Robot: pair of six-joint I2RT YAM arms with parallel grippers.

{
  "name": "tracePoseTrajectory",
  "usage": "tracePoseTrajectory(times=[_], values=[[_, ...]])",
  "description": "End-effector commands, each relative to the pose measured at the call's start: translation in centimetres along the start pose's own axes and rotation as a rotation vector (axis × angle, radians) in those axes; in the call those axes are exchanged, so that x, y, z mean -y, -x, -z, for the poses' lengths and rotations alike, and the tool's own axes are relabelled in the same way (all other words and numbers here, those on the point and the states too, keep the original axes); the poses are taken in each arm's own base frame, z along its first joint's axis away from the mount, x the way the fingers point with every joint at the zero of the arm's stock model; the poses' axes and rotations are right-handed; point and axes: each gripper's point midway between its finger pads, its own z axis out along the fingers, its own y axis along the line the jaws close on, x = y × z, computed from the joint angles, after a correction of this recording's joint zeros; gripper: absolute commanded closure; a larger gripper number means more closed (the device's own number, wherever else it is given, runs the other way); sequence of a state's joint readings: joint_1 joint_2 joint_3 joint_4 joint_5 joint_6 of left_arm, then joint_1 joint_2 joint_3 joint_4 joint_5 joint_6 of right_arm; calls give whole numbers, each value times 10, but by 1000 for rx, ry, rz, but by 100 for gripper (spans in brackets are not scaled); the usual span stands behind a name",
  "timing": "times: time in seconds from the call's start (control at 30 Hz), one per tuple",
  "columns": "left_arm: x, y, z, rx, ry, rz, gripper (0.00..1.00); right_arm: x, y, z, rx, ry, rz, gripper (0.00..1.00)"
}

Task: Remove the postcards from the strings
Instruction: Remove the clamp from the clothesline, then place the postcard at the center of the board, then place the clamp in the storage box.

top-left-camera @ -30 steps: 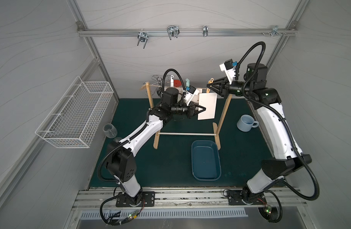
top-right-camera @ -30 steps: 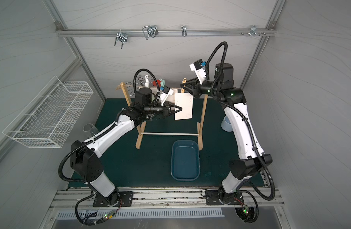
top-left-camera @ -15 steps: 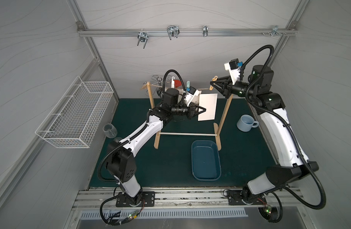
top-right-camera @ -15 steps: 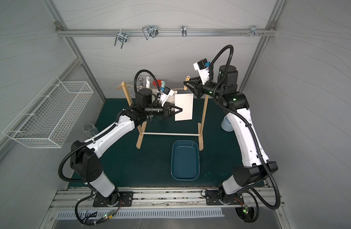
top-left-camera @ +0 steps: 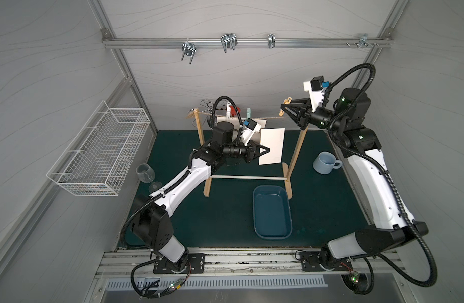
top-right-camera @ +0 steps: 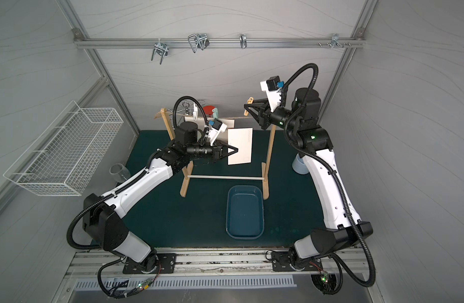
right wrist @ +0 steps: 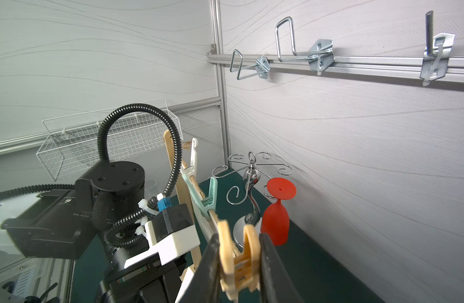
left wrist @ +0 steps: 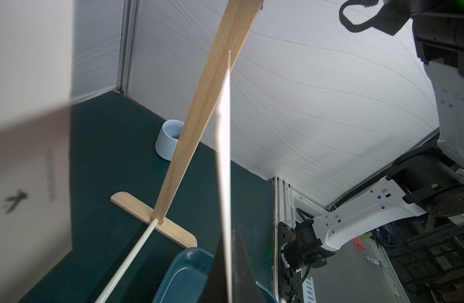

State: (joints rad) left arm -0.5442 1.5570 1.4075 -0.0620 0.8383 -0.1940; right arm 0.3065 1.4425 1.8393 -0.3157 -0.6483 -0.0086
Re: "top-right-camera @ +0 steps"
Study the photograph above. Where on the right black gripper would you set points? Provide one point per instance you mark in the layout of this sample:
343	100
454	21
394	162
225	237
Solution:
264	115

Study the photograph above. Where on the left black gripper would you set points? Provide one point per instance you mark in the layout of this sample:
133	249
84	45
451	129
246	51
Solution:
220	151

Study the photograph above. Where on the yellow wooden clothespin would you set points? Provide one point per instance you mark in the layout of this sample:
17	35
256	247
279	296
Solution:
247	105

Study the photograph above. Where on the white postcard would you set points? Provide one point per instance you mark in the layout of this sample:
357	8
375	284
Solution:
198	120
230	123
241	139

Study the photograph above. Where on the green clothespin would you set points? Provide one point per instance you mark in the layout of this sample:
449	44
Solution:
215	113

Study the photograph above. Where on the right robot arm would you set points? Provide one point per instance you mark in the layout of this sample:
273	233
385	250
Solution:
294	107

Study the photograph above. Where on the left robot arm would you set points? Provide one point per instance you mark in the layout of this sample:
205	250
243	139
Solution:
100	224

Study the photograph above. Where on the red round disc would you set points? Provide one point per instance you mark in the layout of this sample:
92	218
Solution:
209	110

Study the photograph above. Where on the white clothespin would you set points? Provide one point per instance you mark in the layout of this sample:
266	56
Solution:
195	111

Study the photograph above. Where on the metal stand with hooks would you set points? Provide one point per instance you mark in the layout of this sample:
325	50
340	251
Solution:
187	107

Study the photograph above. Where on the light blue mug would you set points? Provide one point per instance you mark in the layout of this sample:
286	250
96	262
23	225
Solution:
299	166

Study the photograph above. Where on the green table mat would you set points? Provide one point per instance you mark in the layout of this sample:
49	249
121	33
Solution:
165	219

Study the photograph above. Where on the blue plastic tray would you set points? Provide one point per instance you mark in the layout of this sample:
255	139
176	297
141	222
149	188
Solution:
245	213

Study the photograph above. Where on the middle metal clamp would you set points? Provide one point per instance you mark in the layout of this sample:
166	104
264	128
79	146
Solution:
198	41

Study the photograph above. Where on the metal clamp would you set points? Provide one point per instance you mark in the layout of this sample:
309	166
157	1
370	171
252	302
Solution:
198	41
160	51

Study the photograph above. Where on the clear glass cup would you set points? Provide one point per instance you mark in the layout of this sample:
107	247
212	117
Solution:
119	173

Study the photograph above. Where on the left metal clamp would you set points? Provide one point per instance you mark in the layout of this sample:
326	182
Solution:
160	51

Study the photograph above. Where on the aluminium cross bar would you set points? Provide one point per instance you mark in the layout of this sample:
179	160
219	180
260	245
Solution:
215	43

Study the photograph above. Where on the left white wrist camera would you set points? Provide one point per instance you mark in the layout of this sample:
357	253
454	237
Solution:
215	127

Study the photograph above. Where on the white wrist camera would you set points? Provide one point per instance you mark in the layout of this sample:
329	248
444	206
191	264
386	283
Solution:
273	89
215	127

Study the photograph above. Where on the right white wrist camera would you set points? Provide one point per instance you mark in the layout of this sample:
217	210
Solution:
273	89

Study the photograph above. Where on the wooden drying rack frame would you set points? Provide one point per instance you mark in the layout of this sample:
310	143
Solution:
265	166

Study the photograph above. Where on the small metal bracket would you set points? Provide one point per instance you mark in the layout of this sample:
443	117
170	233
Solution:
243	41

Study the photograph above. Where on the right metal bracket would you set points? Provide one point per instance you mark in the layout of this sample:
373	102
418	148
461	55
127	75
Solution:
334	42

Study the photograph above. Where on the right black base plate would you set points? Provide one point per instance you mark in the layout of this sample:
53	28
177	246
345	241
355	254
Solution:
281	261

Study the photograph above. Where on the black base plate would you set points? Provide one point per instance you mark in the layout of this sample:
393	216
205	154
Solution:
156	263
281	261

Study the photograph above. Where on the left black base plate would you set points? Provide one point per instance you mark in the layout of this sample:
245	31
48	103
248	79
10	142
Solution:
156	263

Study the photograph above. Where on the white wire basket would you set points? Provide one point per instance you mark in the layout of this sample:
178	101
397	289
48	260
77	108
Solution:
62	160

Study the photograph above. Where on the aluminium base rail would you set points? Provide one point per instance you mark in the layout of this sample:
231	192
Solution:
209	262

